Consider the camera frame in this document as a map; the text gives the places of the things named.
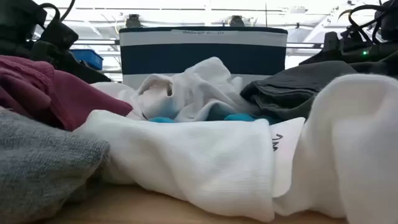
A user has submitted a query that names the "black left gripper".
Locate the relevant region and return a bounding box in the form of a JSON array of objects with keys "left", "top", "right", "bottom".
[{"left": 29, "top": 40, "right": 112, "bottom": 84}]

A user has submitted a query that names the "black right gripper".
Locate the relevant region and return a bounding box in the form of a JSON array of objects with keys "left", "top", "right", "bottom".
[{"left": 298, "top": 30, "right": 398, "bottom": 66}]

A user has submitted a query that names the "maroon garment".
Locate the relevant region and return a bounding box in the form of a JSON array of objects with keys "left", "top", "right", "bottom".
[{"left": 0, "top": 55, "right": 134, "bottom": 131}]

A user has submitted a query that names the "dark grey garment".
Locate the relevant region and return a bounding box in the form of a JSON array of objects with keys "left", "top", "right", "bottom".
[{"left": 239, "top": 60, "right": 358, "bottom": 122}]

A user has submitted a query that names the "bright blue garment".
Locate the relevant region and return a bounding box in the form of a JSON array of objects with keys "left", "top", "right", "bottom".
[{"left": 148, "top": 104, "right": 280, "bottom": 125}]

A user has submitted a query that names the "white garment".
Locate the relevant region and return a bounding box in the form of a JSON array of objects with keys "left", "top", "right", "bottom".
[{"left": 90, "top": 56, "right": 261, "bottom": 123}]

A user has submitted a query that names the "blue plastic bin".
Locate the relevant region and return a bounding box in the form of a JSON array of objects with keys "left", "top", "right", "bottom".
[{"left": 70, "top": 49, "right": 104, "bottom": 71}]

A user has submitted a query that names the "grey overhead fixture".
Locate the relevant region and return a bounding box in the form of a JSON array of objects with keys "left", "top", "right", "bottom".
[
  {"left": 228, "top": 14, "right": 246, "bottom": 27},
  {"left": 125, "top": 14, "right": 143, "bottom": 29}
]

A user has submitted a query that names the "white sock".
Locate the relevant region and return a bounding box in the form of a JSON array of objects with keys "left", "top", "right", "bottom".
[
  {"left": 74, "top": 109, "right": 276, "bottom": 223},
  {"left": 272, "top": 73, "right": 398, "bottom": 224}
]

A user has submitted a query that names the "grey sock with blue toe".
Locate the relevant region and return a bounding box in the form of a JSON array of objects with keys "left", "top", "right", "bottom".
[{"left": 0, "top": 105, "right": 111, "bottom": 224}]

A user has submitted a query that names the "white paper tag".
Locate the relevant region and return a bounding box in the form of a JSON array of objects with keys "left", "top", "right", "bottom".
[{"left": 269, "top": 116, "right": 306, "bottom": 198}]

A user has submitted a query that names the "navy white striped fabric basket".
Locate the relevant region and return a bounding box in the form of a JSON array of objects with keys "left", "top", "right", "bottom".
[{"left": 119, "top": 26, "right": 289, "bottom": 91}]

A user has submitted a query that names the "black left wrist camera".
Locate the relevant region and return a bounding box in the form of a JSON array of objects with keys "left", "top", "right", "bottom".
[{"left": 40, "top": 20, "right": 79, "bottom": 50}]

